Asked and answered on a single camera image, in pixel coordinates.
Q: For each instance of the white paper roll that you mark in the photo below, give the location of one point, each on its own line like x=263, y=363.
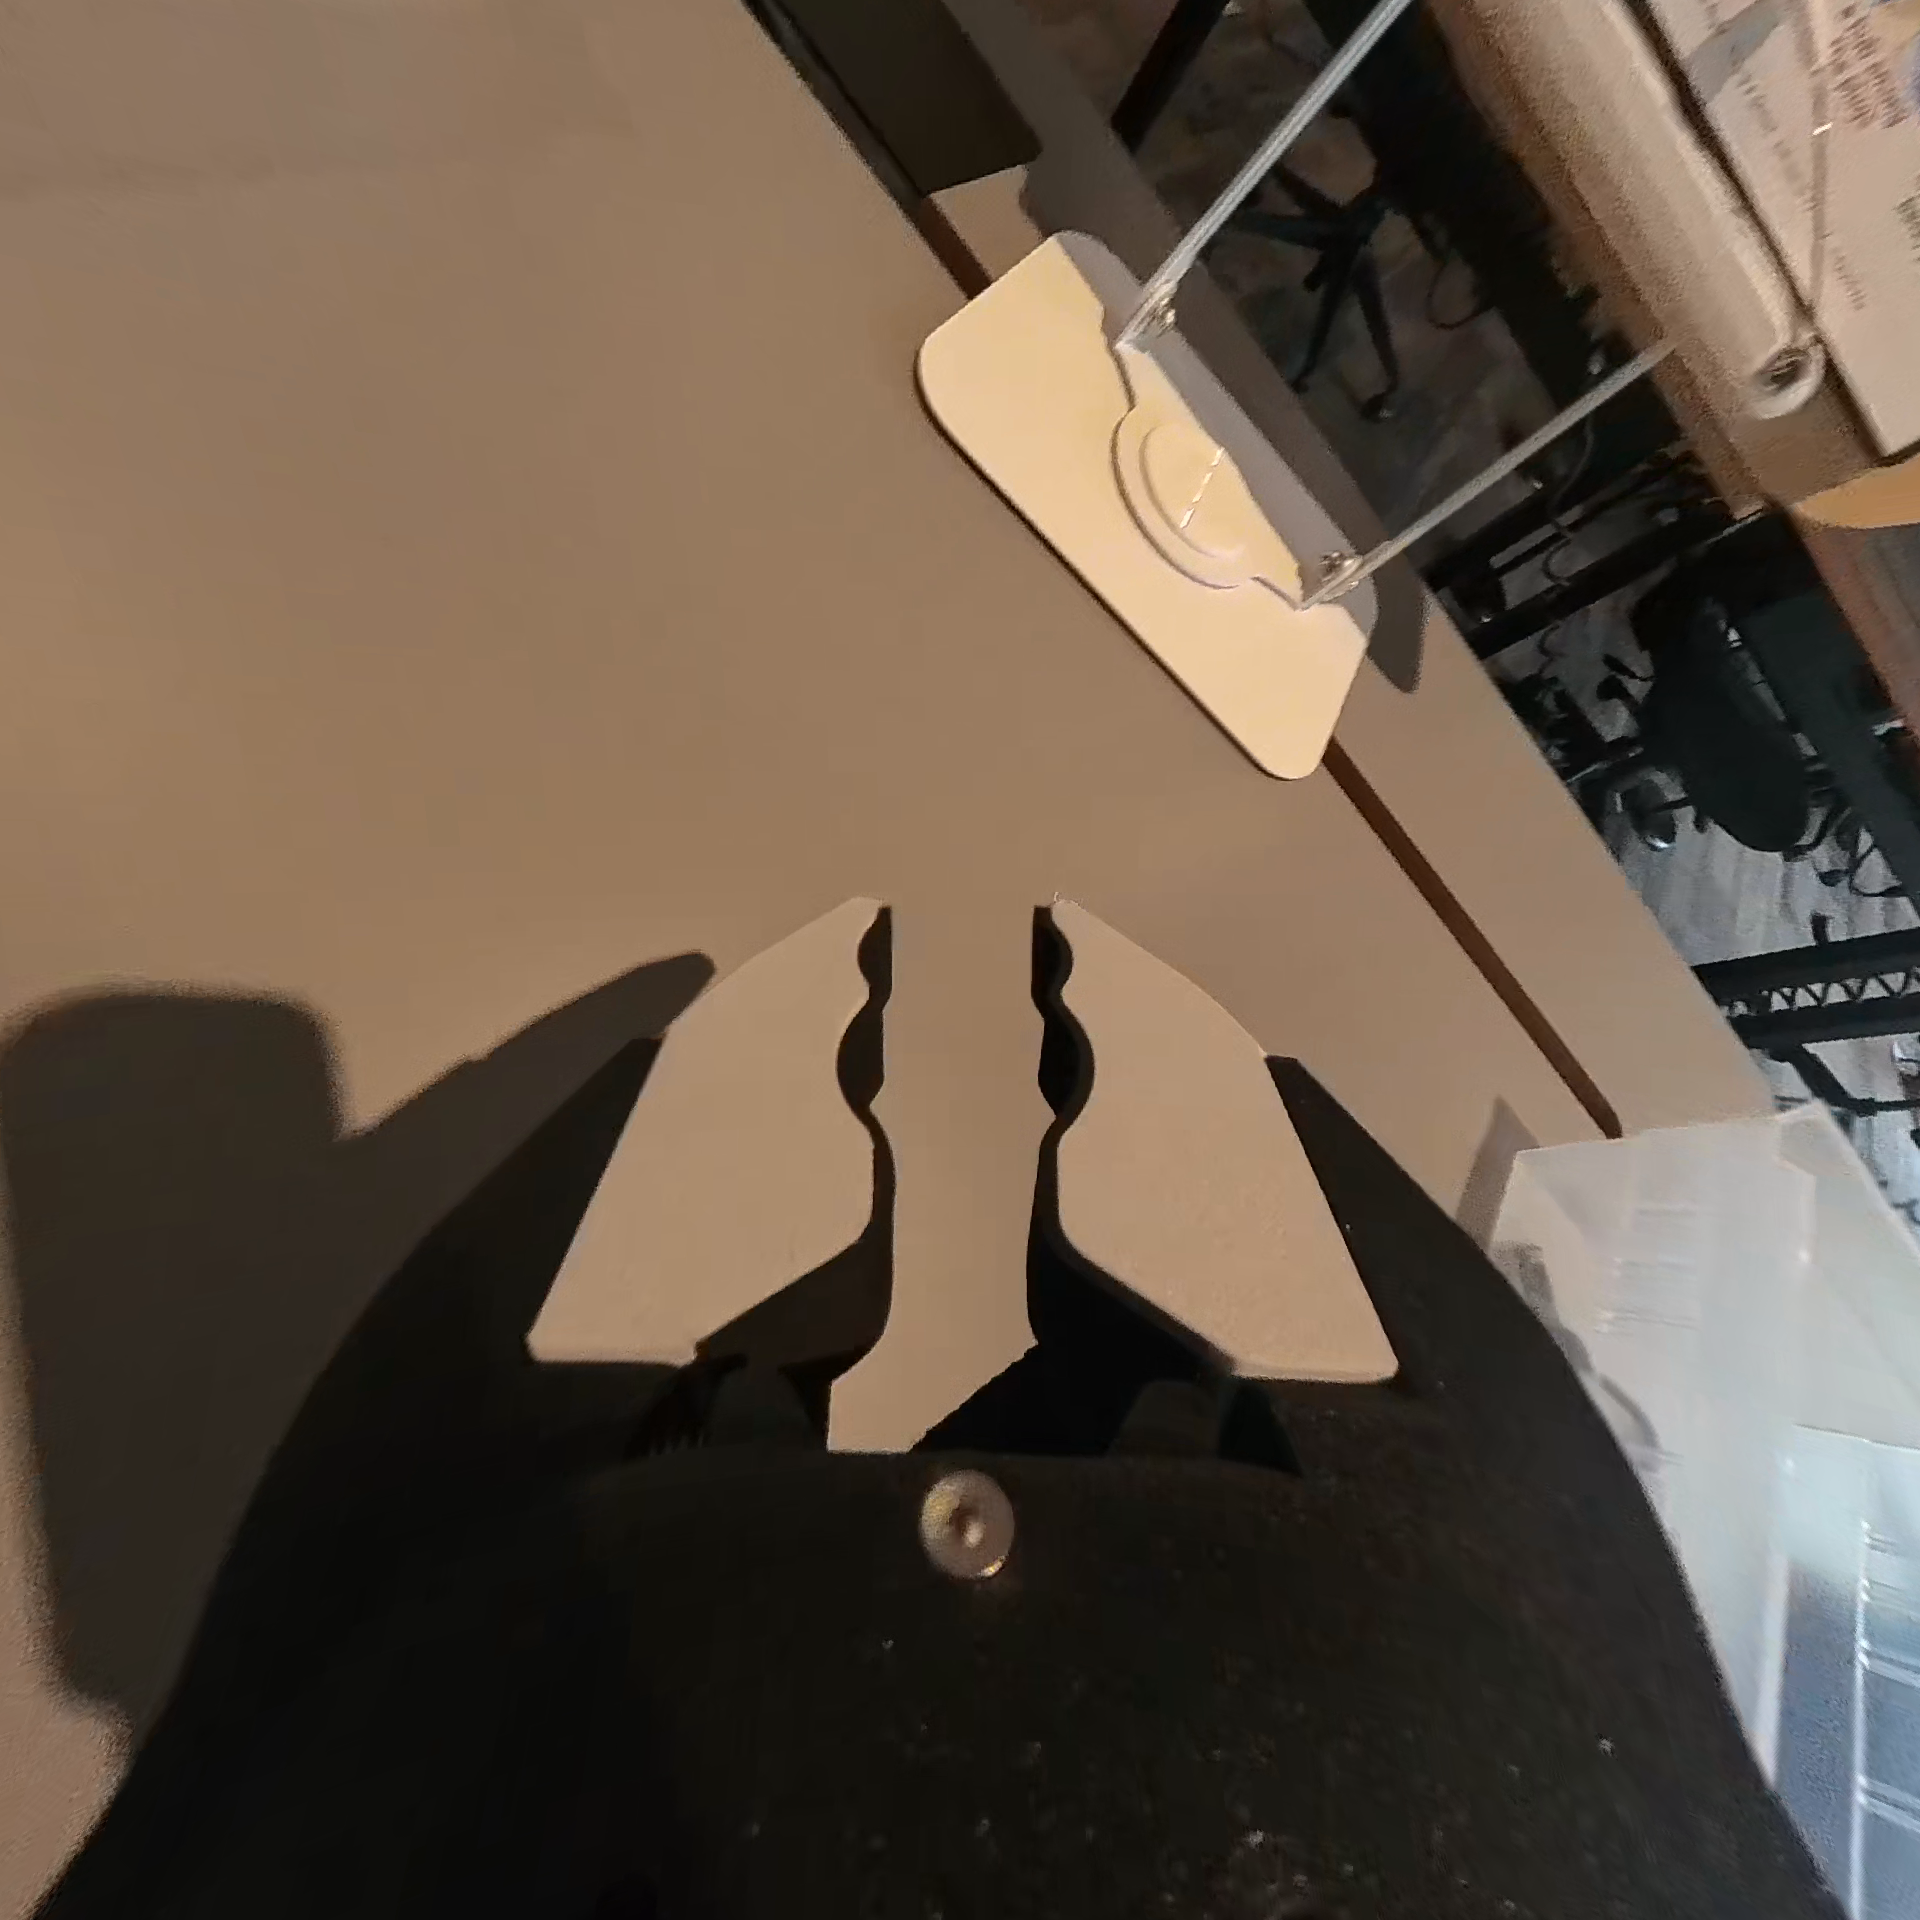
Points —
x=1637, y=182

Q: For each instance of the black metal desk frame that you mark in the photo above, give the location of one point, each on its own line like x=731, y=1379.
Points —
x=1818, y=992

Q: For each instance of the printed paper sheets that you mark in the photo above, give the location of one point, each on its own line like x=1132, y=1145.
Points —
x=1818, y=121

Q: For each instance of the black desk mat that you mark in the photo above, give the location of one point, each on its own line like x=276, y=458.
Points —
x=915, y=78

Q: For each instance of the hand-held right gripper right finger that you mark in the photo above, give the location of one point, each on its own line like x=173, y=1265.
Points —
x=1198, y=1187

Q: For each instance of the black office chair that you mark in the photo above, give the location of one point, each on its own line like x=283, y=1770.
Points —
x=1771, y=708

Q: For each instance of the white stand with clear arms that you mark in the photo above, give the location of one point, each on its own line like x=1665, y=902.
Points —
x=1140, y=510

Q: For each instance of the clear plastic bin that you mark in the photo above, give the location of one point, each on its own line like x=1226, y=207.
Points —
x=1743, y=1440

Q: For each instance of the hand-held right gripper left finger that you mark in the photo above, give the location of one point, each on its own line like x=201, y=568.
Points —
x=721, y=1187

